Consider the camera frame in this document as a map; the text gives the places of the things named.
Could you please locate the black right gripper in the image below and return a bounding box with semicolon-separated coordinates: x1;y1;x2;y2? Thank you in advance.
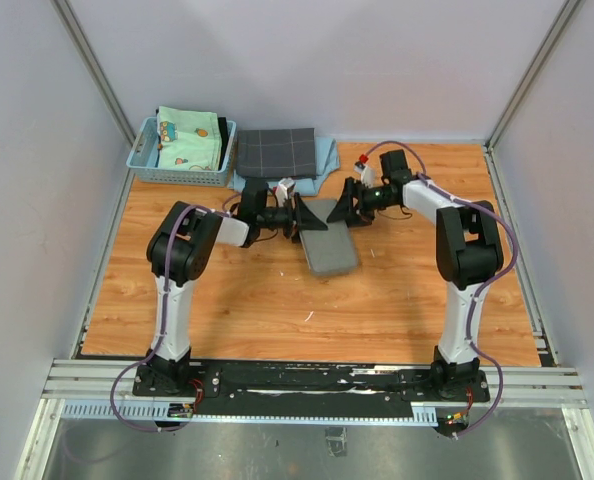
325;177;394;229

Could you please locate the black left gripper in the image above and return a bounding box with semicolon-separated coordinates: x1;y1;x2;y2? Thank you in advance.
258;193;329;244

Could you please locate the grey plastic tool case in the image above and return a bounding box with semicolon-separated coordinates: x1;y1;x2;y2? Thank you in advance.
300;198;359;277

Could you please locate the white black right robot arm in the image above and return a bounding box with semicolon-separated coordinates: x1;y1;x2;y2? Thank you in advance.
328;150;504;402

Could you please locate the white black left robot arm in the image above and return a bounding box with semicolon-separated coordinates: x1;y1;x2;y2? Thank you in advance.
134;180;328;396

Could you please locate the light blue folded cloth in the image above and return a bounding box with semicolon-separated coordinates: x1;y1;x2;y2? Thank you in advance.
227;136;340;197

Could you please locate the dark grey checked cloth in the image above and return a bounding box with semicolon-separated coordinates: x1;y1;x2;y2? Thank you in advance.
235;128;317;180

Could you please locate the black cloth in basket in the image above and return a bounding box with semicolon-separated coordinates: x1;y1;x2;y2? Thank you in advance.
218;117;229;169

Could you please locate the mint patterned cloth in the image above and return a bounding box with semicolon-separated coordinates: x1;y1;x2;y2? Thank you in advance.
157;106;222;171

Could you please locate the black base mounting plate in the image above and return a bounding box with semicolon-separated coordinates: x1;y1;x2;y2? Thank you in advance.
132;359;491;420

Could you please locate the blue plastic basket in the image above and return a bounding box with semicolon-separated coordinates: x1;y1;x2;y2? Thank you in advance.
126;117;237;187

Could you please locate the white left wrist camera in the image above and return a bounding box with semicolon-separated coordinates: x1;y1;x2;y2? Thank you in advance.
274;178;295;206

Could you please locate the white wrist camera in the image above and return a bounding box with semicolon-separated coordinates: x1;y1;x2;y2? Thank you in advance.
274;178;295;206
354;154;376;188

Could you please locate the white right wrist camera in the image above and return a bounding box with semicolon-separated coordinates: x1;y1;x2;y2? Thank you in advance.
354;154;376;188

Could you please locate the blue slotted cable duct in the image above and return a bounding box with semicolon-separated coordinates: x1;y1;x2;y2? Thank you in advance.
61;400;439;427

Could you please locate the aluminium frame rail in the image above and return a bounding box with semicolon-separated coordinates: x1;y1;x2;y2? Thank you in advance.
41;359;587;408

